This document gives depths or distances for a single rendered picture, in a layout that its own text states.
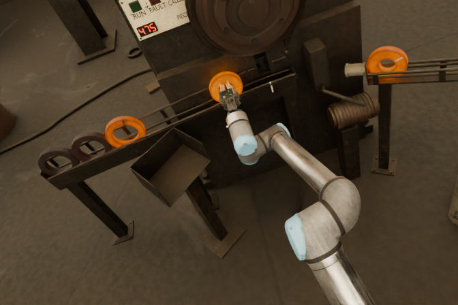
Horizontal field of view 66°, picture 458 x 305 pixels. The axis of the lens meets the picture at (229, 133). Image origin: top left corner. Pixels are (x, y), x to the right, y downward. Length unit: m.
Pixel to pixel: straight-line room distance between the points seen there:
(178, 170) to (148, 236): 0.75
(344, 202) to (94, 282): 1.61
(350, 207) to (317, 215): 0.10
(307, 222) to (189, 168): 0.69
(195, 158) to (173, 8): 0.64
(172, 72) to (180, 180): 0.49
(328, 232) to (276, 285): 0.85
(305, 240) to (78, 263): 1.67
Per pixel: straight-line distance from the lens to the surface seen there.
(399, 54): 1.61
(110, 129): 1.73
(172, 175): 1.59
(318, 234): 1.04
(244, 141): 1.39
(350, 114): 1.72
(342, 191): 1.09
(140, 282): 2.13
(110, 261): 2.30
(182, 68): 1.66
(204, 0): 1.37
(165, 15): 1.55
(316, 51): 1.63
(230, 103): 1.49
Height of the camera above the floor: 1.71
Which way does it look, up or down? 43 degrees down
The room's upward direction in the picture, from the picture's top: 23 degrees counter-clockwise
